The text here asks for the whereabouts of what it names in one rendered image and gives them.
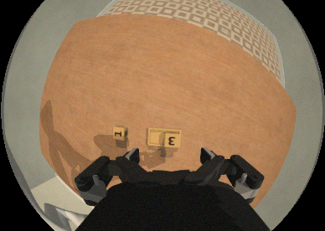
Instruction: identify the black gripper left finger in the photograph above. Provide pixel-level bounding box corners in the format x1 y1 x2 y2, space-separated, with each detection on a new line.
75 148 160 206

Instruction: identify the tan number cube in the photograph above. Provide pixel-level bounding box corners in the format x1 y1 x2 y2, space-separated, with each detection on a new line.
113 126 128 141
164 131 179 148

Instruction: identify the small tan open tray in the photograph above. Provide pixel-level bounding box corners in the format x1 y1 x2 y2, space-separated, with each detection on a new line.
147 126 182 147

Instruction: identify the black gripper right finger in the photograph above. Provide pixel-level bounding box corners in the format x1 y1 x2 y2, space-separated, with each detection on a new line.
183 147 264 204

